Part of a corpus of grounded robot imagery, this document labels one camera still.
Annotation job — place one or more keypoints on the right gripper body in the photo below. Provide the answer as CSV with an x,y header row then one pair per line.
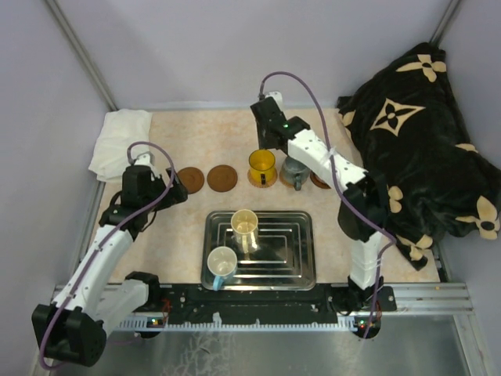
x,y
262,141

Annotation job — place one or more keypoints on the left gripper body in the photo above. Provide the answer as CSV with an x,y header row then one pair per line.
x,y
174,196

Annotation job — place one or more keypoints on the yellow cup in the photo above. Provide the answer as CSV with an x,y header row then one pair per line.
x,y
262,163

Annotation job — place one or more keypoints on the grey mug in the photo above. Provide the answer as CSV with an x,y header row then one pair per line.
x,y
294,170

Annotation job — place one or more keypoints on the woven rattan coaster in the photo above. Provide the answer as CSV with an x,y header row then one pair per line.
x,y
258,183
293,185

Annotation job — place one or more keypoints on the dark wooden coaster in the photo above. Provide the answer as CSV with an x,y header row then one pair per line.
x,y
222,178
192,179
318,182

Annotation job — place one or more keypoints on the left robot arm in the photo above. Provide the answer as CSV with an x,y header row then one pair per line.
x,y
75,326

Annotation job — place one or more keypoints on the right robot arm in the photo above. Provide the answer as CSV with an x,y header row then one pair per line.
x,y
364,208

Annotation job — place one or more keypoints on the cream tall cup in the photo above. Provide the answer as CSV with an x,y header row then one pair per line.
x,y
244,225

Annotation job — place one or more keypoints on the white folded cloth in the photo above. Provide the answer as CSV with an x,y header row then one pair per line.
x,y
120,129

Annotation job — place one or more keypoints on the metal tray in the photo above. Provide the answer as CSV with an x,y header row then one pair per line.
x,y
283,261

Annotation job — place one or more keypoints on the black floral blanket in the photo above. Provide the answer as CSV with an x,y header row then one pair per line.
x,y
406,125

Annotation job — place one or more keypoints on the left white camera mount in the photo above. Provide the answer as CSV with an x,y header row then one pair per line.
x,y
145,159

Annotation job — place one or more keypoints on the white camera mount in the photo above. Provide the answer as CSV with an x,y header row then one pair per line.
x,y
145,159
277,96

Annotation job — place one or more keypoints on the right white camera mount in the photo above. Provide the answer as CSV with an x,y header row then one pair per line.
x,y
277,96

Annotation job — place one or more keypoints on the white mug blue handle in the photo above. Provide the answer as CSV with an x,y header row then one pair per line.
x,y
222,262

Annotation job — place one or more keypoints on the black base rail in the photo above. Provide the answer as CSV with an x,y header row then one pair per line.
x,y
195,304

